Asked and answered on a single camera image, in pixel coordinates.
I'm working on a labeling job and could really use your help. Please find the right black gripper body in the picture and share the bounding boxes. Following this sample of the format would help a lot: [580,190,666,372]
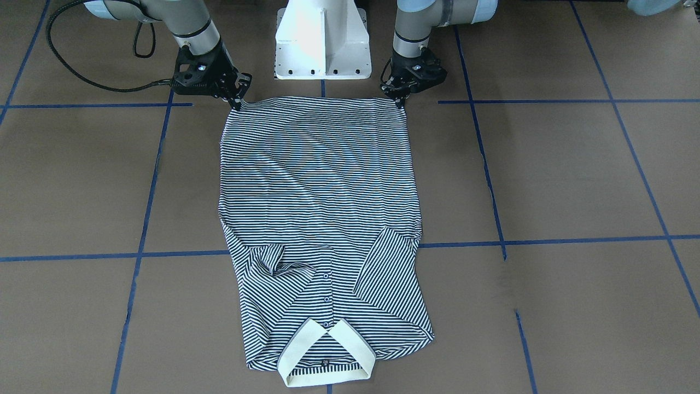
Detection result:
[171,43,252,102]

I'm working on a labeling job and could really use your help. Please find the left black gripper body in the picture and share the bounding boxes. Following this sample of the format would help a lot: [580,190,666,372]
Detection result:
[382,48,448,99]

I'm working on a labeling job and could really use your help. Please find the blue white striped polo shirt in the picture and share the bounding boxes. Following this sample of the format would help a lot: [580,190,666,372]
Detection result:
[218,97,435,387]

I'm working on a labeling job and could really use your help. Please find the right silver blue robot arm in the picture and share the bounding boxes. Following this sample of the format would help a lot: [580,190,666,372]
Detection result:
[85,1,252,110]

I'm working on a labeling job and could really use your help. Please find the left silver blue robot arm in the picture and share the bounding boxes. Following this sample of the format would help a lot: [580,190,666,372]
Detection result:
[394,1,698,111]

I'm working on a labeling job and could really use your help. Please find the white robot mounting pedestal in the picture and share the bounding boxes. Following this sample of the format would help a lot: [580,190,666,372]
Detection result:
[273,1,372,80]

